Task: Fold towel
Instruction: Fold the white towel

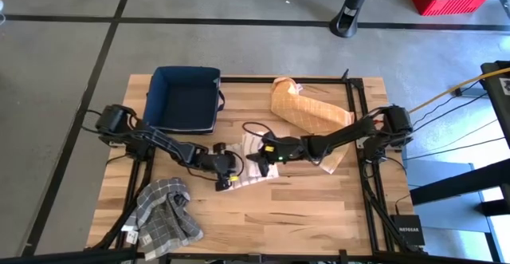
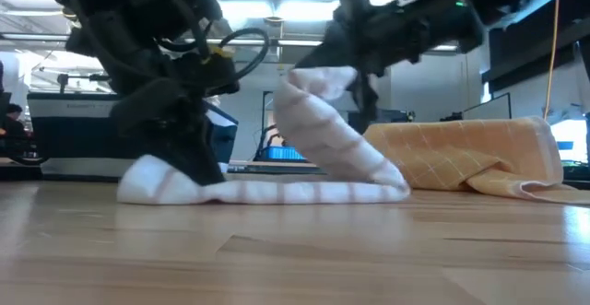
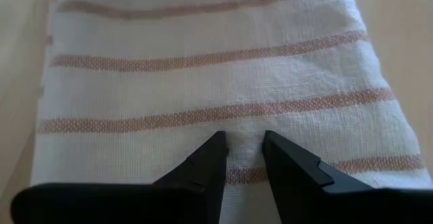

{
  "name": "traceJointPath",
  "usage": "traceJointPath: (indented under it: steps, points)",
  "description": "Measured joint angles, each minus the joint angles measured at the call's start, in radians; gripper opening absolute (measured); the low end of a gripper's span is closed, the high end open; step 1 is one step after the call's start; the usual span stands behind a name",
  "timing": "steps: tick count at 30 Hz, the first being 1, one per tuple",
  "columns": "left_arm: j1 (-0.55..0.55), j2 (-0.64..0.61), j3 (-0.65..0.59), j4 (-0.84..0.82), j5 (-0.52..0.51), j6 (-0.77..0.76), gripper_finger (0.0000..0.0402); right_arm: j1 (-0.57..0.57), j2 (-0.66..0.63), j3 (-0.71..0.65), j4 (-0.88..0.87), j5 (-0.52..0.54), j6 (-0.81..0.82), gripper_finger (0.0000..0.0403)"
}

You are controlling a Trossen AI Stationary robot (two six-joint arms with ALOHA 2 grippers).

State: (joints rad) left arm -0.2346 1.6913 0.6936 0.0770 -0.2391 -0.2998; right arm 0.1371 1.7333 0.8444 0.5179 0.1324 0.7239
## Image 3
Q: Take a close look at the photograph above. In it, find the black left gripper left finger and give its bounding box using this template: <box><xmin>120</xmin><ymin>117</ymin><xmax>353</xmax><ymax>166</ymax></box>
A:
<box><xmin>9</xmin><ymin>131</ymin><xmax>230</xmax><ymax>224</ymax></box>

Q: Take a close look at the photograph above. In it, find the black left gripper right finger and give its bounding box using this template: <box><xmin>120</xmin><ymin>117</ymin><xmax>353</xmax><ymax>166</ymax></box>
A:
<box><xmin>261</xmin><ymin>130</ymin><xmax>433</xmax><ymax>224</ymax></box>

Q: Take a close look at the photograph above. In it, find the white pink-striped towel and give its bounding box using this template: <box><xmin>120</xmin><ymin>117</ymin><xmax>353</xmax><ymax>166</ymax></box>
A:
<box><xmin>30</xmin><ymin>0</ymin><xmax>433</xmax><ymax>224</ymax></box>

